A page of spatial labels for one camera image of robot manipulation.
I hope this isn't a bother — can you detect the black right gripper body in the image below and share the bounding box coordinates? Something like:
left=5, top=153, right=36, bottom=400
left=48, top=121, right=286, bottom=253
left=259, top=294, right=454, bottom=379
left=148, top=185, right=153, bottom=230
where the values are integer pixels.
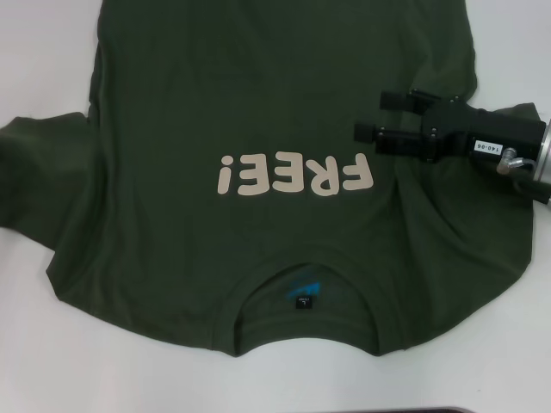
left=419, top=102, right=547, bottom=163

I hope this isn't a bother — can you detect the dark grey torso edge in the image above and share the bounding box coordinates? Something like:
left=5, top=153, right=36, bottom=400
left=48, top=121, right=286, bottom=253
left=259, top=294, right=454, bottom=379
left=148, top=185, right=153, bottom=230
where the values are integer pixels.
left=387, top=405, right=490, bottom=413

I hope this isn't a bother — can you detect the dark green FREE T-shirt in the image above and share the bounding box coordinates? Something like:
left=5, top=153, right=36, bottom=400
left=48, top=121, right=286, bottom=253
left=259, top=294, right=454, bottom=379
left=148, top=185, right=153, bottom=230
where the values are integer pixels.
left=0, top=0, right=547, bottom=361

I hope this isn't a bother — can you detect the right arm cable with plug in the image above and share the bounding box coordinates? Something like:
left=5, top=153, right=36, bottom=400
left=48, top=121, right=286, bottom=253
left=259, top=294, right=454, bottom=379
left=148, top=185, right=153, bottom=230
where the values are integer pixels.
left=494, top=145, right=551, bottom=203

